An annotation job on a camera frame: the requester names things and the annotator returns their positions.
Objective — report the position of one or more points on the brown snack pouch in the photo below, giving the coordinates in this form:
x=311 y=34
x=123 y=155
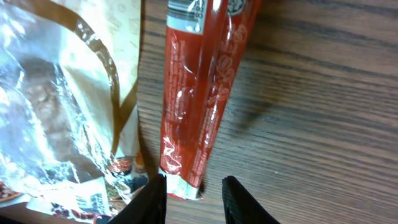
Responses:
x=69 y=122

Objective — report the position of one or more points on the red snack stick packet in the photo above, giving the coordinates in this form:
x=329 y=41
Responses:
x=205 y=42

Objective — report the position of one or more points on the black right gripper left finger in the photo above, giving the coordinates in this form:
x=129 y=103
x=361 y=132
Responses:
x=148 y=206

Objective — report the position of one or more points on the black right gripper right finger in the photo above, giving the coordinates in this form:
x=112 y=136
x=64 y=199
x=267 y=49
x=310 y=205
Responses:
x=240 y=207

